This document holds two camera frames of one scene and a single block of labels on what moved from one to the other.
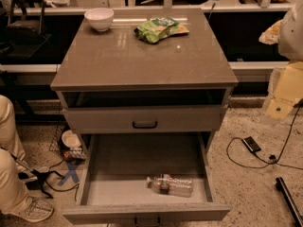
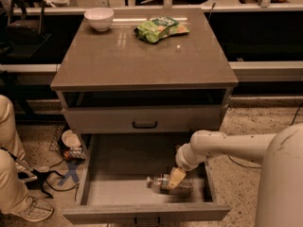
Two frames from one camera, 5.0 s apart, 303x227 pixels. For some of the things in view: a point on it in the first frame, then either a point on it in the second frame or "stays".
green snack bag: (154, 29) stays
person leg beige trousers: (15, 178) stays
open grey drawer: (115, 171) stays
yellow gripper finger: (288, 91) → (187, 159)
